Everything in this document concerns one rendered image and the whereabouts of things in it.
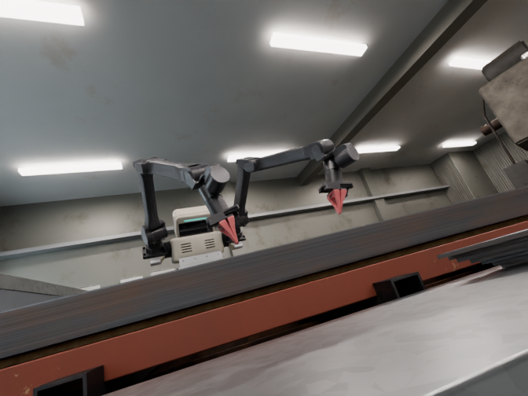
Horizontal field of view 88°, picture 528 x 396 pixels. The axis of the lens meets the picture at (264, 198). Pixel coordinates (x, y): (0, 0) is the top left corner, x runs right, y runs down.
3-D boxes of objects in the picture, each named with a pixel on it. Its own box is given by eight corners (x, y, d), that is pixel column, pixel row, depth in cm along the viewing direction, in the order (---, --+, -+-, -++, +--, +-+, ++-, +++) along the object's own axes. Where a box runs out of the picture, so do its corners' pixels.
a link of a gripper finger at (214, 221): (245, 236, 76) (230, 209, 79) (222, 248, 74) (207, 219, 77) (243, 243, 82) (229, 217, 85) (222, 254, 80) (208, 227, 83)
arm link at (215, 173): (207, 170, 91) (183, 176, 85) (218, 147, 82) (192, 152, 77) (225, 199, 87) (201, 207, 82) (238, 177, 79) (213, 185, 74)
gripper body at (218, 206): (240, 208, 80) (229, 188, 82) (208, 224, 76) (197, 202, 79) (239, 217, 85) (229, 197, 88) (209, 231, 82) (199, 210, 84)
